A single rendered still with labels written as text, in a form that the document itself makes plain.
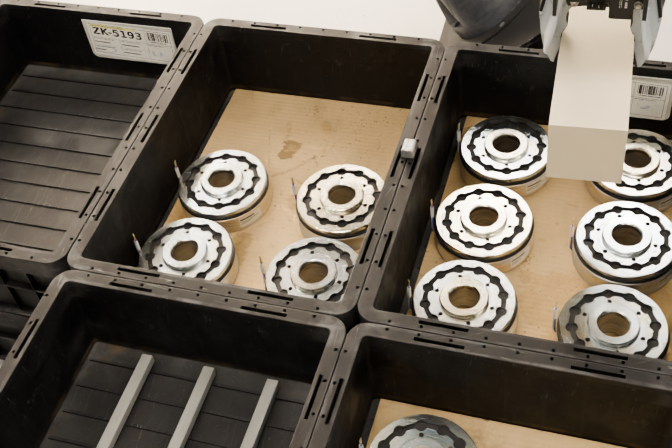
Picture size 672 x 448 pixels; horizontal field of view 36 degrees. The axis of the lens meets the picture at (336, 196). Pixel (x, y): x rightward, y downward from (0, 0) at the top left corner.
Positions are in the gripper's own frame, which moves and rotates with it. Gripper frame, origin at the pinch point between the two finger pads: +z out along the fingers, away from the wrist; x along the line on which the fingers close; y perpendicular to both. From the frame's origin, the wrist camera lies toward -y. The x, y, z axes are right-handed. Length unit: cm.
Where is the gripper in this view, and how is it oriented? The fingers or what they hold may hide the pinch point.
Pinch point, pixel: (596, 46)
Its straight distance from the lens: 93.0
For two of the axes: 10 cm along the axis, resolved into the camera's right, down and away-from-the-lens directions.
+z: 1.1, 6.7, 7.3
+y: -2.3, 7.3, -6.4
